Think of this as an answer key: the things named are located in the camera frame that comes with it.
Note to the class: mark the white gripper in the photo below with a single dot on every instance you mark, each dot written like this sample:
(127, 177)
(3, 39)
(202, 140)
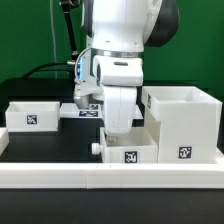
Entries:
(119, 79)

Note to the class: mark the white front drawer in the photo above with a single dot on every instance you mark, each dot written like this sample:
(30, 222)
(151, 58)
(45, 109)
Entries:
(138, 147)

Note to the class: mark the white drawer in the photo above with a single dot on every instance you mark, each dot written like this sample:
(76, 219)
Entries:
(32, 116)
(138, 147)

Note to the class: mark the white drawer cabinet box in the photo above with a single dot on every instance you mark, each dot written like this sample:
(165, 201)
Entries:
(184, 121)

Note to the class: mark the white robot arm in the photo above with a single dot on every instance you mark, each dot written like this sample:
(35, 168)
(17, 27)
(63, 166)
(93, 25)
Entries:
(120, 30)

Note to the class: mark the white rear drawer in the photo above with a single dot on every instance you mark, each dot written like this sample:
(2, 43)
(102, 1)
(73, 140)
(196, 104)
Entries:
(32, 116)

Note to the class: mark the white marker plate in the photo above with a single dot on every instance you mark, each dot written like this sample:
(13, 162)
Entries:
(70, 110)

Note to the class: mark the white U-shaped fence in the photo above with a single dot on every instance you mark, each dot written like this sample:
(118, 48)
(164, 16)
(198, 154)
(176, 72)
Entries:
(93, 176)

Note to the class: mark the black camera stand pole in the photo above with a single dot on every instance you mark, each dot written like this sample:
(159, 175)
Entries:
(67, 6)

